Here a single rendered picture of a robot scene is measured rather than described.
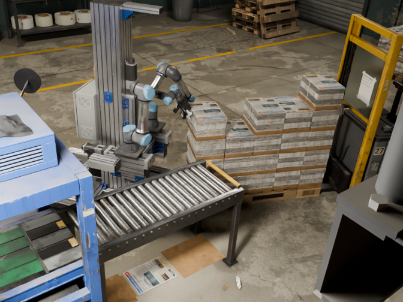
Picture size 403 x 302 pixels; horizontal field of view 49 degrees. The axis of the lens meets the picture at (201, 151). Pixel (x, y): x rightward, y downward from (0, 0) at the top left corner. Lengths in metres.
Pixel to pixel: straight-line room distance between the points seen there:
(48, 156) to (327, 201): 3.38
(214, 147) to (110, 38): 1.39
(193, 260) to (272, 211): 1.12
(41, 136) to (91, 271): 0.90
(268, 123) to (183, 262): 1.52
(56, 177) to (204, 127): 1.97
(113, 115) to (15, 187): 1.87
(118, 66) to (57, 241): 1.55
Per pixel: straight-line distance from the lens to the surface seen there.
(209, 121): 4.05
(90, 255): 2.72
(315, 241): 4.50
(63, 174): 2.42
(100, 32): 3.85
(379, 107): 4.59
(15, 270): 3.02
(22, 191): 2.34
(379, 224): 0.40
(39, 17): 9.61
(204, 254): 4.14
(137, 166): 3.98
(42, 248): 3.12
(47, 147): 2.42
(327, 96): 4.46
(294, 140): 4.53
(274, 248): 4.31
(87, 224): 2.56
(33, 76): 3.02
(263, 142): 4.39
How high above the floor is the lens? 2.89
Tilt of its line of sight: 31 degrees down
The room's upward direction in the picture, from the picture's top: 4 degrees clockwise
